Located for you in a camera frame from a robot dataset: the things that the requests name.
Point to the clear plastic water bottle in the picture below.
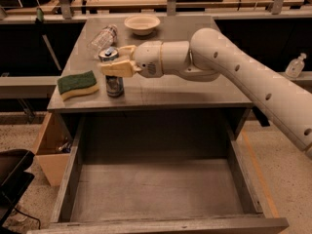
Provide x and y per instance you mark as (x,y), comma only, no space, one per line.
(104,39)

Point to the black chair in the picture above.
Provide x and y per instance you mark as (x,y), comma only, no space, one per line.
(14,180)

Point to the green yellow sponge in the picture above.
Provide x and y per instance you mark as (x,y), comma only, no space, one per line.
(77,85)

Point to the cardboard box on floor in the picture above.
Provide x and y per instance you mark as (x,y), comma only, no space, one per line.
(47,151)

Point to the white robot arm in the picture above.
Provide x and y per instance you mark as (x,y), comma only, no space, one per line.
(209,54)

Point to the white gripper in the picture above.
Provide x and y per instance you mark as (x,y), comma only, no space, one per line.
(147,58)

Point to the grey metal cabinet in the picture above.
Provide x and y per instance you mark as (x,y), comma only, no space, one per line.
(141,93)

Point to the grey open drawer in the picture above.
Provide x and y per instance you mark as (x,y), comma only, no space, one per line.
(158,172)

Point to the blue silver redbull can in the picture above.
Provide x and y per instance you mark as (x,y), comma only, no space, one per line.
(114,85)

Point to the clear hand sanitizer bottle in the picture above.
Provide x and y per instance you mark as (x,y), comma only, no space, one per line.
(296,66)

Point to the white paper bowl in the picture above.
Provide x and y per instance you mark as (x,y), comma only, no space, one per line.
(142,25)

